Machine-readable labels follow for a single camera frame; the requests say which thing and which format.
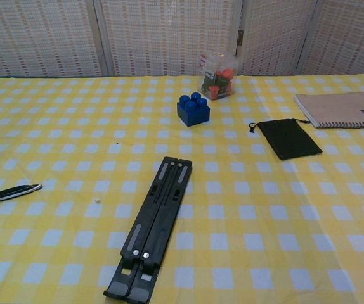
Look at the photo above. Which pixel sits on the kraft spiral notebook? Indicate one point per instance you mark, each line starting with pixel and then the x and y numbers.
pixel 337 109

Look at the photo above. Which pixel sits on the yellow checked tablecloth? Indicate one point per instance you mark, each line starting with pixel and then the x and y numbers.
pixel 74 126

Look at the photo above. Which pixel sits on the beige woven folding screen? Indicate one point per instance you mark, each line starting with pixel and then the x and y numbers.
pixel 169 31

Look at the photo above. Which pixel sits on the black folding laptop stand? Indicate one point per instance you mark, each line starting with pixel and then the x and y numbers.
pixel 156 221

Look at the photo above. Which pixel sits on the blue toy building block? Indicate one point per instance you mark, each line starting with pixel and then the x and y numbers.
pixel 191 115

